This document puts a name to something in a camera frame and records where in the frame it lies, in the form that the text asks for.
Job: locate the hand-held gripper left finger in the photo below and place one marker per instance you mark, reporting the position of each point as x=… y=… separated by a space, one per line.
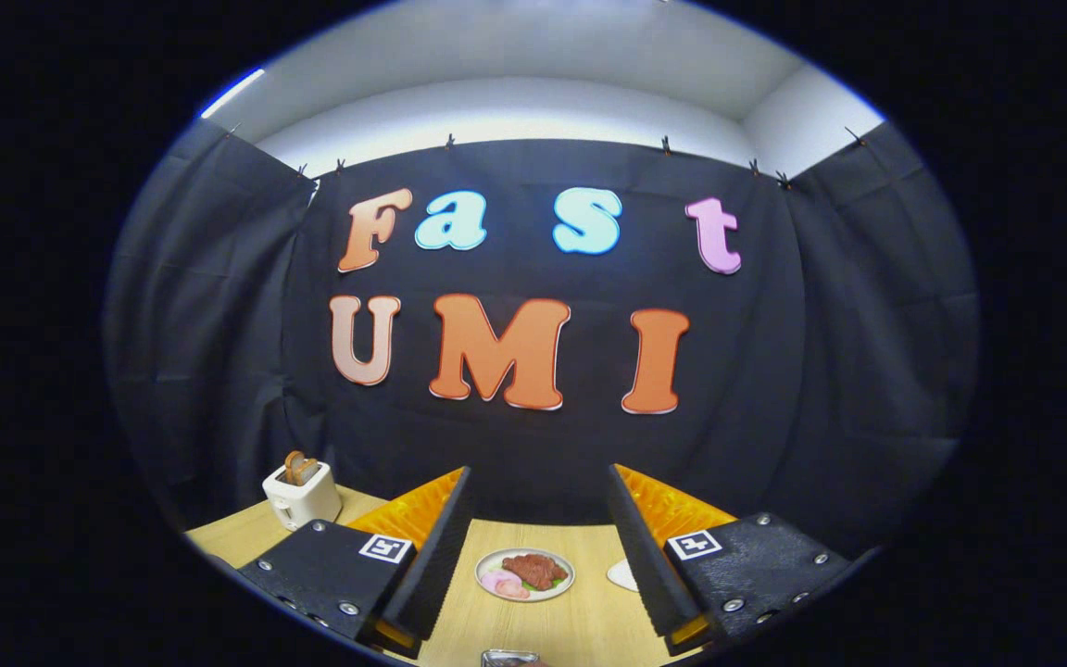
x=441 y=565

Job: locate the row of black cloth clips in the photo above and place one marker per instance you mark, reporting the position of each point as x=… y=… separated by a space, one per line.
x=449 y=142

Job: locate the pale pink ham slice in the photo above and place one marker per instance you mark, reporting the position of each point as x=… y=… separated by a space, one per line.
x=496 y=581

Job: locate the brown steak piece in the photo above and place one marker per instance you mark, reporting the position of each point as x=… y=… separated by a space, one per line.
x=533 y=570

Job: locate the red pink ham slice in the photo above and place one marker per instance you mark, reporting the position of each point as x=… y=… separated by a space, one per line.
x=515 y=591

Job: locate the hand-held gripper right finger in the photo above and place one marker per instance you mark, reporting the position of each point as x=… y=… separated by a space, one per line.
x=645 y=565

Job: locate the perforated steel tray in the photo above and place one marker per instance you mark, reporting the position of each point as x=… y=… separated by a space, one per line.
x=508 y=659

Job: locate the white toaster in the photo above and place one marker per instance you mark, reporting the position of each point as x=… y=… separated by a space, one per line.
x=307 y=505

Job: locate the brown bread slice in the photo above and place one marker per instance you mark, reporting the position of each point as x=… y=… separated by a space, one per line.
x=308 y=471
x=293 y=466

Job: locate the white square coaster dish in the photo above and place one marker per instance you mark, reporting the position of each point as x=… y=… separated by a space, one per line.
x=624 y=576

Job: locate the round beige food plate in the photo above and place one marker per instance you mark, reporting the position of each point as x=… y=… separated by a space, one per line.
x=487 y=565

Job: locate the narrow ceiling light strip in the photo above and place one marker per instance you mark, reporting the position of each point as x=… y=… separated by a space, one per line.
x=232 y=93

